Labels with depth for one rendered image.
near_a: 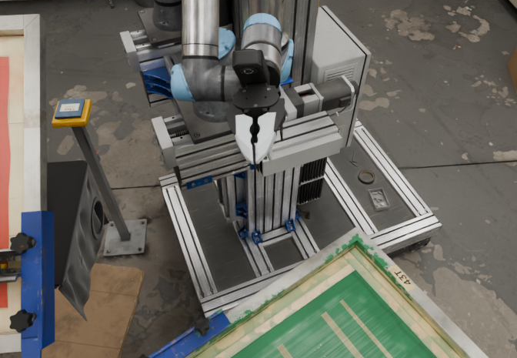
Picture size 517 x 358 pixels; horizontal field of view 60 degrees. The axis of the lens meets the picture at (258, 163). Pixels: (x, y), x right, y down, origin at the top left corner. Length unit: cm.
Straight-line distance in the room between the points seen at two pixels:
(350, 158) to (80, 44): 246
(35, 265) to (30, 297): 7
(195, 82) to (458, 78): 303
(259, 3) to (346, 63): 58
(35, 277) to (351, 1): 382
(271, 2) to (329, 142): 49
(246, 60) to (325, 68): 91
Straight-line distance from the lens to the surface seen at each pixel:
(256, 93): 72
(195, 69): 91
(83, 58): 389
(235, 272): 218
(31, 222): 114
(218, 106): 126
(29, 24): 127
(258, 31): 84
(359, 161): 263
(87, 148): 203
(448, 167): 305
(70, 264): 152
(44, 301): 114
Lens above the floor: 215
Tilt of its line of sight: 50 degrees down
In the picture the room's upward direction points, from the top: straight up
